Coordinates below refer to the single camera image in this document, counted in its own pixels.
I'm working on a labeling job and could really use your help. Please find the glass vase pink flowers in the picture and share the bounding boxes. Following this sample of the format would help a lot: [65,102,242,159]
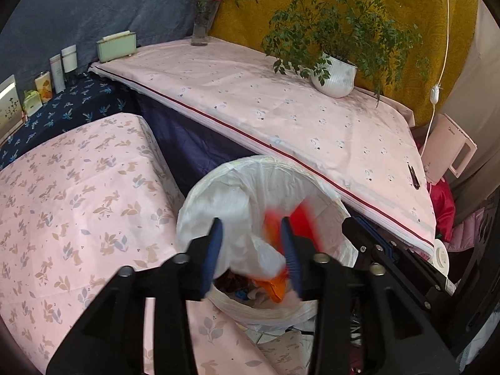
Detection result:
[191,0,223,47]

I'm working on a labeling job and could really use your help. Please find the green leafy plant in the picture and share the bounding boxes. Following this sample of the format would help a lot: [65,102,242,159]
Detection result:
[235,0,428,96]

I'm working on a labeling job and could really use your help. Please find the white card box stand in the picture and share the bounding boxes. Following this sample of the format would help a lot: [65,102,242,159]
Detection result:
[0,75,24,144]

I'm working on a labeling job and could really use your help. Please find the pink dotted bench cover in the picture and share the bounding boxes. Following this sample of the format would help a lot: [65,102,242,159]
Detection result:
[91,38,436,256]

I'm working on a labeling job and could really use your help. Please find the white ceramic plant pot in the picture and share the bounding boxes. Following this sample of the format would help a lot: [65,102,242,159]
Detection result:
[310,53,357,98]

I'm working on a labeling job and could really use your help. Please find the white power cord switch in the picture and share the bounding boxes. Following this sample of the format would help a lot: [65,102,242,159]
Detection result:
[423,0,453,157]

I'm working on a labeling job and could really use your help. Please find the white tissue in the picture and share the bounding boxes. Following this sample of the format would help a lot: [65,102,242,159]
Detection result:
[213,234,286,279]

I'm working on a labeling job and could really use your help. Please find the small green white packet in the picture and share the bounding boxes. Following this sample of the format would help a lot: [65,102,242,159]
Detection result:
[23,90,43,117]

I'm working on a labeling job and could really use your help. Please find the pink floral tablecloth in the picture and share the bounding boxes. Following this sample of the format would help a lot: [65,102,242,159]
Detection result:
[0,112,314,375]

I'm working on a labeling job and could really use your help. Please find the tall white tube bottle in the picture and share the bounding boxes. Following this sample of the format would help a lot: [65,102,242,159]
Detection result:
[49,54,65,94]

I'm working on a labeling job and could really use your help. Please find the mint green tissue box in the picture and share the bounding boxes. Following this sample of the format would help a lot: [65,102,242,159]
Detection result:
[97,31,137,63]

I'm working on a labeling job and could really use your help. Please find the black clip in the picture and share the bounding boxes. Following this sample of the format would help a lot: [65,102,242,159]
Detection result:
[407,164,420,190]

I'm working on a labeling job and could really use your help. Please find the yellow mustard cloth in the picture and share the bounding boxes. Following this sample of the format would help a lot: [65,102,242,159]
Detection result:
[211,0,478,125]

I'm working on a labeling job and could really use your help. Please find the blue velvet sofa cover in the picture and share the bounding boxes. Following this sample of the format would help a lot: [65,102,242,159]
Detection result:
[1,0,194,90]

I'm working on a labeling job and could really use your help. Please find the white cylindrical jar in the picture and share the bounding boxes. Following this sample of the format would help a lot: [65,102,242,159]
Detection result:
[61,45,78,74]

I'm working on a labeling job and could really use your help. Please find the red pink clothing pile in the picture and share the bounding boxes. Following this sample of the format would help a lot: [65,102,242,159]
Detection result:
[427,179,485,253]

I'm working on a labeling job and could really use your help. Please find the white lined trash bin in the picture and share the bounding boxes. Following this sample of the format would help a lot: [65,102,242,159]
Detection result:
[176,154,359,323]

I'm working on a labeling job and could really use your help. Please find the long orange plastic bag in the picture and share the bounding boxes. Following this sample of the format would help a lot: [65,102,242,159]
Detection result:
[251,268,289,304]

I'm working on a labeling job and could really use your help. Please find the navy floral cloth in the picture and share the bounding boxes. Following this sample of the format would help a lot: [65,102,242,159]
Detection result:
[1,72,140,168]

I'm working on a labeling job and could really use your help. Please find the yellow flower printed box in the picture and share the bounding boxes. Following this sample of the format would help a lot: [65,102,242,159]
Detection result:
[35,71,53,103]

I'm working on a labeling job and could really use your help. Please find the pink electric kettle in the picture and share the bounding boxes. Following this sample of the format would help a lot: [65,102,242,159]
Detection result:
[420,113,477,185]

